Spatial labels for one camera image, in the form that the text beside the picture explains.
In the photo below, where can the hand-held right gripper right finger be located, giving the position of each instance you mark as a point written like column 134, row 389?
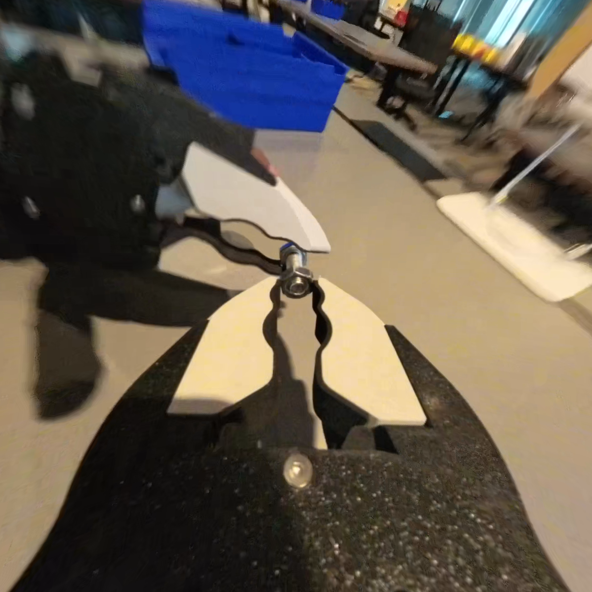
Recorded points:
column 365, row 365

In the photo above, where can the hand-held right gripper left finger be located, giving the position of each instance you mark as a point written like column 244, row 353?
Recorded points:
column 231, row 360

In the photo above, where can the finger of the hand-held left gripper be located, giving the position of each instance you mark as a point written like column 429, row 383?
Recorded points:
column 240, row 199
column 240, row 252

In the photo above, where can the silver hex bolt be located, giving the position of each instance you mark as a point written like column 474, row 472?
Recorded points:
column 292, row 256

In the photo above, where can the silver hex nut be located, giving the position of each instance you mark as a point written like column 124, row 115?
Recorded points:
column 296, row 283

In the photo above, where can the large blue plastic bin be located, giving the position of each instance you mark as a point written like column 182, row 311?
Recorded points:
column 249, row 69

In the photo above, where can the wooden office desk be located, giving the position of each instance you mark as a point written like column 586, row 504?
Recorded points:
column 370, row 46

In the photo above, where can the small blue bin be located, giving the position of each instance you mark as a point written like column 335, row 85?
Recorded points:
column 329, row 7

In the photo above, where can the row of yellow bins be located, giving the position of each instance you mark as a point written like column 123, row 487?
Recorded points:
column 476, row 46

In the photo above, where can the instruction poster board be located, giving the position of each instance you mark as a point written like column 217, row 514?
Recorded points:
column 559, row 51

